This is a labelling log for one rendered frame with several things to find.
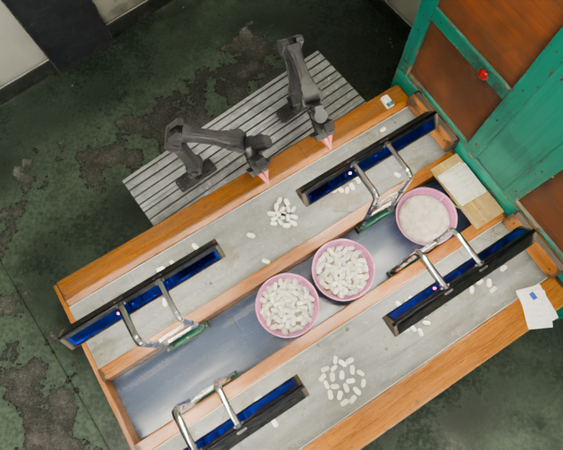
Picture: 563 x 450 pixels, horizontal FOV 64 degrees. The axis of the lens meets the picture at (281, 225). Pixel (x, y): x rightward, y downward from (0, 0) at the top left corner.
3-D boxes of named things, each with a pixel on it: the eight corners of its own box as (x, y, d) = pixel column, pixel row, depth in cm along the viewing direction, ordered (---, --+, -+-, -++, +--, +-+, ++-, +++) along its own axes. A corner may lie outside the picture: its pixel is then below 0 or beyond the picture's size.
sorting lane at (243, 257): (71, 308, 192) (68, 307, 190) (411, 105, 216) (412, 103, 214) (100, 370, 184) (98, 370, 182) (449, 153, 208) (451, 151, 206)
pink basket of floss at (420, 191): (386, 242, 202) (390, 237, 192) (397, 188, 209) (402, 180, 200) (444, 257, 199) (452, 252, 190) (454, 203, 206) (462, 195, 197)
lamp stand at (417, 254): (385, 273, 197) (410, 249, 155) (421, 249, 200) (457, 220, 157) (411, 310, 193) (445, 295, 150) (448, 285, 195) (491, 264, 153)
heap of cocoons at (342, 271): (303, 264, 199) (304, 261, 192) (348, 237, 202) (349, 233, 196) (333, 310, 192) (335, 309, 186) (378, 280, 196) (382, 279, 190)
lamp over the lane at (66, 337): (63, 330, 158) (53, 329, 151) (215, 238, 166) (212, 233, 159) (72, 350, 156) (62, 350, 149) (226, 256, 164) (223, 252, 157)
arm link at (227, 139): (246, 128, 177) (167, 115, 169) (245, 148, 175) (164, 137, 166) (239, 141, 189) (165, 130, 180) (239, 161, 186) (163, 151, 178)
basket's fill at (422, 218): (386, 214, 204) (389, 210, 199) (425, 189, 207) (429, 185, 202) (415, 254, 199) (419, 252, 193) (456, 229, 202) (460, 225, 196)
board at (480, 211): (429, 170, 201) (430, 169, 200) (456, 154, 203) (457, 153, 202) (476, 229, 193) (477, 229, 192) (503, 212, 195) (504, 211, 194)
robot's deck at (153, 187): (124, 184, 217) (121, 180, 214) (317, 54, 236) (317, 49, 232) (231, 335, 196) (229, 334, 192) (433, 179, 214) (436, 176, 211)
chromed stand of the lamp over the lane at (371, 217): (334, 201, 208) (345, 161, 165) (369, 179, 210) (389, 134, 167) (357, 234, 203) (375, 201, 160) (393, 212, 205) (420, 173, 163)
